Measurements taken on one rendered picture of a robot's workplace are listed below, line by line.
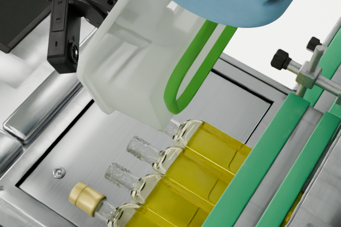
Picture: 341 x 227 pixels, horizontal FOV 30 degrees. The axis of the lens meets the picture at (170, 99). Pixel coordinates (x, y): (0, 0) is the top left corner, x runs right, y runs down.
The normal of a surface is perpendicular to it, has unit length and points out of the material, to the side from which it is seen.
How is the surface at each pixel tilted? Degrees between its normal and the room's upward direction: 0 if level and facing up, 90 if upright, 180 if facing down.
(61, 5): 81
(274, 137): 90
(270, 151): 90
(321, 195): 90
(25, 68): 90
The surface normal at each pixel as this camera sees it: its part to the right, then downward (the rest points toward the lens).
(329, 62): 0.08, -0.56
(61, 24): -0.23, -0.37
